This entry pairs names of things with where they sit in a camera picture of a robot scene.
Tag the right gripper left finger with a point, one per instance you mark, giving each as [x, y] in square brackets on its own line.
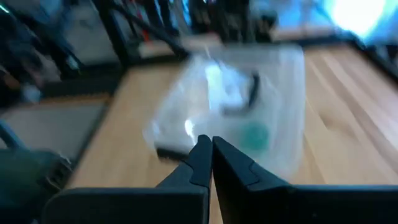
[192, 180]

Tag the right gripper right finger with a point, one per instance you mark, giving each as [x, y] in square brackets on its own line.
[236, 186]

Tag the teal elastic bandage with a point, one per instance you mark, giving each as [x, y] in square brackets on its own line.
[255, 136]

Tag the clear plastic container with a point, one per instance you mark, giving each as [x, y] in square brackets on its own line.
[280, 140]

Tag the grey bent metal piece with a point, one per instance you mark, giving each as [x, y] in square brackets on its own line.
[253, 90]

